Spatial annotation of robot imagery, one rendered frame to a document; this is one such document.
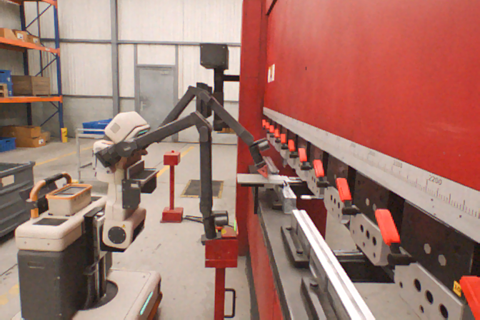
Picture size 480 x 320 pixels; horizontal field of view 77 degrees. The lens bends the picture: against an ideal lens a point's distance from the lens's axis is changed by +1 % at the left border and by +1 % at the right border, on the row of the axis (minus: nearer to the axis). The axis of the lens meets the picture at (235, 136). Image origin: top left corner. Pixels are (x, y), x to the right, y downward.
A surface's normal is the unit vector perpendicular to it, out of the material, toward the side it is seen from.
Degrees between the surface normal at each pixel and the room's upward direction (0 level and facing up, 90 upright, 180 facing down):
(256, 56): 90
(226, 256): 90
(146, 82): 90
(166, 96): 90
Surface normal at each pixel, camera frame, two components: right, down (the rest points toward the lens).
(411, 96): -1.00, -0.03
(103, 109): -0.07, 0.14
